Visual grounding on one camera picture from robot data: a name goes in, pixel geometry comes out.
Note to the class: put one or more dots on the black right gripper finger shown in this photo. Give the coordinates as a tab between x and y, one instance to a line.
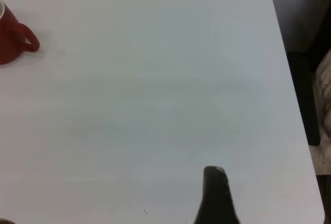
216	200

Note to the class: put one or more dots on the red ceramic mug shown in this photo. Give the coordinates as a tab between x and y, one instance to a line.
7	37

